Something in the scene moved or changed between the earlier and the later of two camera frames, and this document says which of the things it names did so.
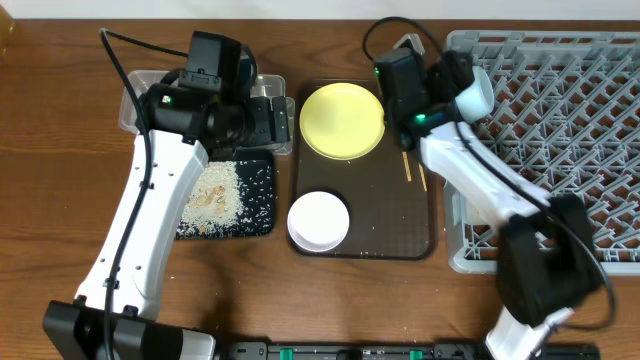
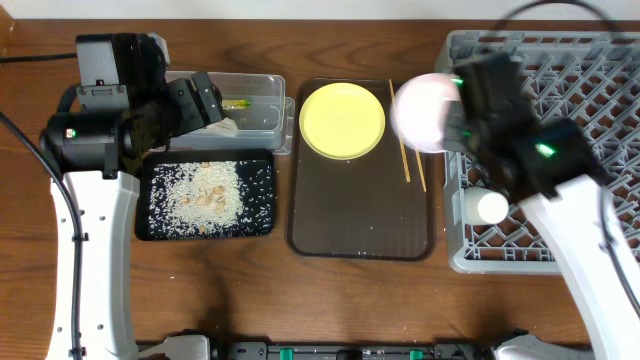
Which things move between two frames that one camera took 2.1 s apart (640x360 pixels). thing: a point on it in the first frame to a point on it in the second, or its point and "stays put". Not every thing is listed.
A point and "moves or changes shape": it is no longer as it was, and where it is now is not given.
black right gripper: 451,76 to 476,93
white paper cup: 476,101 moves or changes shape
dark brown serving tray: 389,192 stays put
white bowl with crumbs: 318,221 moves or changes shape
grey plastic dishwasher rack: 566,118 stays put
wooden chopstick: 407,165 stays put
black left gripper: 279,120 to 201,98
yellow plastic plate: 342,121 stays put
